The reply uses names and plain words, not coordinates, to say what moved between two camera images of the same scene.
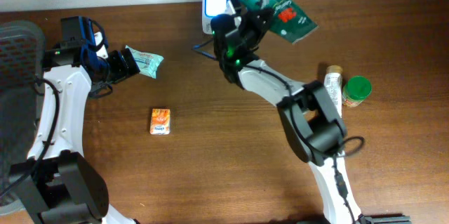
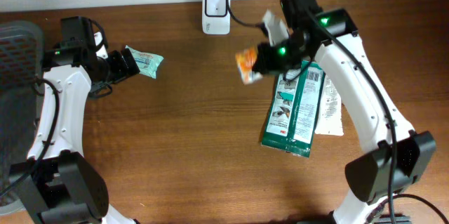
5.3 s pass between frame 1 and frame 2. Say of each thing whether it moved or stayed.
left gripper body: stayed
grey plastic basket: stayed
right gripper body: moved
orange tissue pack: moved
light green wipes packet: stayed
